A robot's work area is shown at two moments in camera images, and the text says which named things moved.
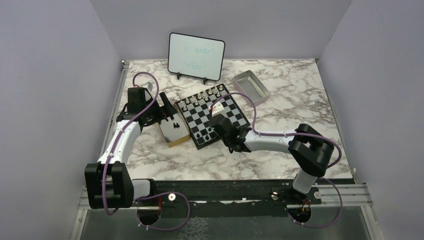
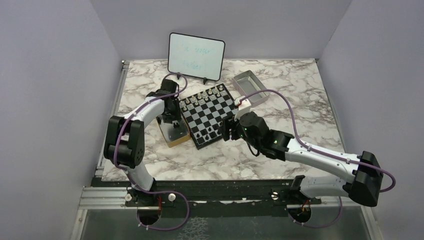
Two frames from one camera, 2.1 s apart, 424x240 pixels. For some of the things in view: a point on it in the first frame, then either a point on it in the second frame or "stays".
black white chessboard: (194, 110) stays
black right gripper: (223, 116) to (228, 122)
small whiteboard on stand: (196, 57) stays
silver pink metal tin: (246, 83) stays
